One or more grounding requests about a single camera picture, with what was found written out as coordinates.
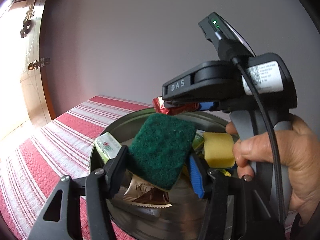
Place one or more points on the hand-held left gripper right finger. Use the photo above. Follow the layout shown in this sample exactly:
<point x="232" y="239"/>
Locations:
<point x="197" y="177"/>

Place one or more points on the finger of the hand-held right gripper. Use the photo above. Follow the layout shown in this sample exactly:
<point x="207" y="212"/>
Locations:
<point x="207" y="106"/>

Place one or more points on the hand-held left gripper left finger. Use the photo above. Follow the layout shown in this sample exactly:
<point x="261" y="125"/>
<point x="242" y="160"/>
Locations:
<point x="120" y="170"/>

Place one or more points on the pale green tissue packet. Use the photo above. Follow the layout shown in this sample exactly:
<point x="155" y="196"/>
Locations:
<point x="107" y="146"/>

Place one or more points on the brown white snack packet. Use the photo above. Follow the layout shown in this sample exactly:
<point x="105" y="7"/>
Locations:
<point x="142" y="192"/>

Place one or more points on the green yellow sponge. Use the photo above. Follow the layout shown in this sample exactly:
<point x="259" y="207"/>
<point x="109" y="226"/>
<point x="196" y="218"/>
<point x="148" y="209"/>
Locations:
<point x="160" y="147"/>

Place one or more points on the red foil wrapper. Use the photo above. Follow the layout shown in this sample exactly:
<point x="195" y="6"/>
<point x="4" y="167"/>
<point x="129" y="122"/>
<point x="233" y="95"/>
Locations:
<point x="160" y="106"/>

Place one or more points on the round metal basin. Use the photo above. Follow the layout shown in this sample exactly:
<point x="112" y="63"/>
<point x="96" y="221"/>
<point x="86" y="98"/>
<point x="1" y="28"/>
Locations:
<point x="175" y="220"/>

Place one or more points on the person's right hand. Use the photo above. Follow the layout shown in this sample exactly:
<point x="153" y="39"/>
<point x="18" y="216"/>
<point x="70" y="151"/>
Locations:
<point x="305" y="160"/>

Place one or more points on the red striped tablecloth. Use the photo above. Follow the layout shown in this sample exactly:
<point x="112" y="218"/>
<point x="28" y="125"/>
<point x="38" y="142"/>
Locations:
<point x="50" y="150"/>

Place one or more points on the wooden door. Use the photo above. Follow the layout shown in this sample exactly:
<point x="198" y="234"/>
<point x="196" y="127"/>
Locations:
<point x="27" y="92"/>

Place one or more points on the brass door knob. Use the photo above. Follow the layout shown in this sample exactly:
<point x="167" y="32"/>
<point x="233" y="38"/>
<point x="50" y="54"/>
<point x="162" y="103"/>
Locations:
<point x="33" y="65"/>

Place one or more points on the dark hanging door ornament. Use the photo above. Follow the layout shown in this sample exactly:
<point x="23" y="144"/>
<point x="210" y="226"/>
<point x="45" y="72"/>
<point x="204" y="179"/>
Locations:
<point x="27" y="25"/>

